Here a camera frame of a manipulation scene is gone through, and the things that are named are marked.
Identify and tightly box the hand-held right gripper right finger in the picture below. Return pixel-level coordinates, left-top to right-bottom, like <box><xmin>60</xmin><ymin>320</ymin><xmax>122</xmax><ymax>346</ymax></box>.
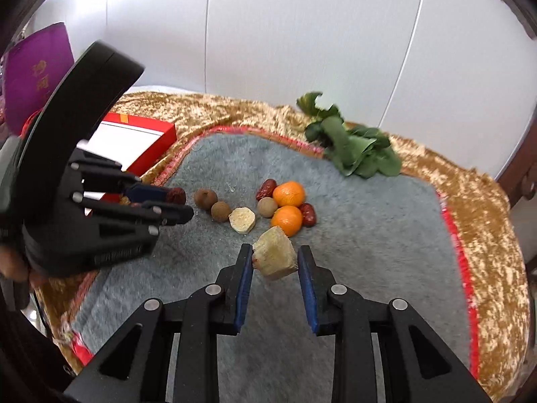
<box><xmin>296</xmin><ymin>245</ymin><xmax>493</xmax><ymax>403</ymax></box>

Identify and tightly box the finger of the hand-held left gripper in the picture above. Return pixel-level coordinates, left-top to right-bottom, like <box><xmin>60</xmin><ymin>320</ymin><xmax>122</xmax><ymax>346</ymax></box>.
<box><xmin>67</xmin><ymin>148</ymin><xmax>175</xmax><ymax>206</ymax></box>
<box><xmin>71</xmin><ymin>193</ymin><xmax>195</xmax><ymax>236</ymax></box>

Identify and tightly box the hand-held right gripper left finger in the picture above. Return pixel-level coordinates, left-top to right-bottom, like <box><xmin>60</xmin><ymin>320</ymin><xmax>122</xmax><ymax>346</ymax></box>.
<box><xmin>63</xmin><ymin>242</ymin><xmax>256</xmax><ymax>403</ymax></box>

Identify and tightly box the brown longan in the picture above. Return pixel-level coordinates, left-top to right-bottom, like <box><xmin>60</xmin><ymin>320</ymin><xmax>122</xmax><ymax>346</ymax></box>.
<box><xmin>257</xmin><ymin>197</ymin><xmax>278</xmax><ymax>218</ymax></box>
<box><xmin>194</xmin><ymin>188</ymin><xmax>219</xmax><ymax>210</ymax></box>
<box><xmin>210</xmin><ymin>201</ymin><xmax>232</xmax><ymax>223</ymax></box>

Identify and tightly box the blocky sugarcane piece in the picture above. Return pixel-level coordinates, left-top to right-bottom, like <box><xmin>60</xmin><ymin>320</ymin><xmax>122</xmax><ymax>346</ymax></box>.
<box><xmin>253</xmin><ymin>225</ymin><xmax>299</xmax><ymax>282</ymax></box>

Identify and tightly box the red and white box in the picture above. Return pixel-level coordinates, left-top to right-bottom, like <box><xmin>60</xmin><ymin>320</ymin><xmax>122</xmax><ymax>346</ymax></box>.
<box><xmin>78</xmin><ymin>113</ymin><xmax>178</xmax><ymax>215</ymax></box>

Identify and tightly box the round sugarcane piece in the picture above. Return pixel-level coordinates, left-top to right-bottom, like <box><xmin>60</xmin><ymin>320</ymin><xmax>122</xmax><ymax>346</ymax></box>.
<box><xmin>229</xmin><ymin>207</ymin><xmax>256</xmax><ymax>233</ymax></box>

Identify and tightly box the orange mandarin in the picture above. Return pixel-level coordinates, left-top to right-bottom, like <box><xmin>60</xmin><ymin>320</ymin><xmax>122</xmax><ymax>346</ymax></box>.
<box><xmin>273</xmin><ymin>181</ymin><xmax>307</xmax><ymax>207</ymax></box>
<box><xmin>271</xmin><ymin>206</ymin><xmax>303</xmax><ymax>237</ymax></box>

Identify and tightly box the person's left hand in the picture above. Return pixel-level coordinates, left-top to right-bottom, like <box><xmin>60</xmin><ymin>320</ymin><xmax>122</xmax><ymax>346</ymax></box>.
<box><xmin>0</xmin><ymin>245</ymin><xmax>31</xmax><ymax>282</ymax></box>

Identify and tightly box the purple bag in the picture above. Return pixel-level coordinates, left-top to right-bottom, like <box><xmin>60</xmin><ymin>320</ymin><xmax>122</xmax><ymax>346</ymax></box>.
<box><xmin>2</xmin><ymin>22</ymin><xmax>76</xmax><ymax>135</ymax></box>

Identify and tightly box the grey mat with red trim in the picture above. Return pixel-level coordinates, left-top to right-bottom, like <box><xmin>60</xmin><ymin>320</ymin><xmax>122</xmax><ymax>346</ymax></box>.
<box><xmin>71</xmin><ymin>132</ymin><xmax>473</xmax><ymax>403</ymax></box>

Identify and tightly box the green leafy vegetable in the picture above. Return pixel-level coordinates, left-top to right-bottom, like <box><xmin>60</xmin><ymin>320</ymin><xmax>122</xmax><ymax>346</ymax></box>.
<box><xmin>296</xmin><ymin>91</ymin><xmax>402</xmax><ymax>178</ymax></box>

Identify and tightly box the golden velvet blanket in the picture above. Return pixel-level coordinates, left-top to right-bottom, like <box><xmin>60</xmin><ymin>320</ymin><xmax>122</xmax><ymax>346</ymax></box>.
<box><xmin>34</xmin><ymin>90</ymin><xmax>529</xmax><ymax>403</ymax></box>

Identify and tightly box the wooden bed frame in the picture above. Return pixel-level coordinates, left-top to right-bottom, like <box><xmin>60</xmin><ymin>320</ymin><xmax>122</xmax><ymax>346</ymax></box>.
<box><xmin>497</xmin><ymin>151</ymin><xmax>537</xmax><ymax>219</ymax></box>

